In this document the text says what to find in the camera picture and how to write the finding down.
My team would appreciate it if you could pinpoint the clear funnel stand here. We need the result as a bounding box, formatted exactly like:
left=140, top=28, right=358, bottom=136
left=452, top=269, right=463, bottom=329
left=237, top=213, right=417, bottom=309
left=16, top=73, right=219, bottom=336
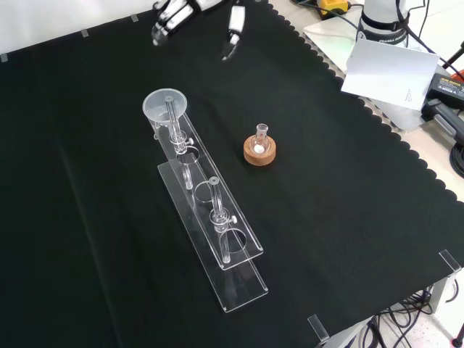
left=146, top=96, right=270, bottom=315

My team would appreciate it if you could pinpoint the black power adapter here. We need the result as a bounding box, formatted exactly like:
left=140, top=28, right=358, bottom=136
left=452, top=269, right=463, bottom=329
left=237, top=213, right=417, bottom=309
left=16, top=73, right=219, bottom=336
left=427, top=72, right=464, bottom=103

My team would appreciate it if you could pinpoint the round-bottom glass flask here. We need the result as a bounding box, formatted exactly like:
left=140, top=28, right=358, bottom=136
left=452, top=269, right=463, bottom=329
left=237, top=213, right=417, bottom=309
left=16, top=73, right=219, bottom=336
left=252, top=123, right=271, bottom=155

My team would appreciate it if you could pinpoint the cork ring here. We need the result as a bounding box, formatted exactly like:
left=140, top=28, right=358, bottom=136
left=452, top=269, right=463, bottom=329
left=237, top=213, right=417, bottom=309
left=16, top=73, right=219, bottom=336
left=243, top=134, right=278, bottom=167

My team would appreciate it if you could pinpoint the black cable bundle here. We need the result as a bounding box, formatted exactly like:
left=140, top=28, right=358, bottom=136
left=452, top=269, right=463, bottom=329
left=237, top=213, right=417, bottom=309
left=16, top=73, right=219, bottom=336
left=357, top=284, right=464, bottom=348

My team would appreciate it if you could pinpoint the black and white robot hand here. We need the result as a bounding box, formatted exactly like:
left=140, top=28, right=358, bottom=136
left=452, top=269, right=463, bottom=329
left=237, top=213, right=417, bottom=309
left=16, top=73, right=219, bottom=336
left=151, top=0, right=247, bottom=61

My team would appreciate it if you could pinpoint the translucent plastic funnel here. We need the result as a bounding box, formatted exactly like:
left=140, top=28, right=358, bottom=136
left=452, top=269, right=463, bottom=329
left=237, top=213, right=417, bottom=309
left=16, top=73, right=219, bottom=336
left=141, top=86, right=189, bottom=146

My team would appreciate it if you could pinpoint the yellow stop button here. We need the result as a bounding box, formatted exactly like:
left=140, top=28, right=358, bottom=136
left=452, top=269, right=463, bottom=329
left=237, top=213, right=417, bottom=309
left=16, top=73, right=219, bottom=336
left=317, top=0, right=351, bottom=20

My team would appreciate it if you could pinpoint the white paper sheet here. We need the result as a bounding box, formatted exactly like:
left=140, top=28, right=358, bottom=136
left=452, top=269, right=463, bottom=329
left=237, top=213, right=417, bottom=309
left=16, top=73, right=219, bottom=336
left=340, top=38, right=440, bottom=112

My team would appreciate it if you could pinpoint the black cloth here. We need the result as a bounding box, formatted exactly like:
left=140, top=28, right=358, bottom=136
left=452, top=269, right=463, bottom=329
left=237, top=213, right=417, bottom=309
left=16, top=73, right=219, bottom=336
left=0, top=2, right=464, bottom=348

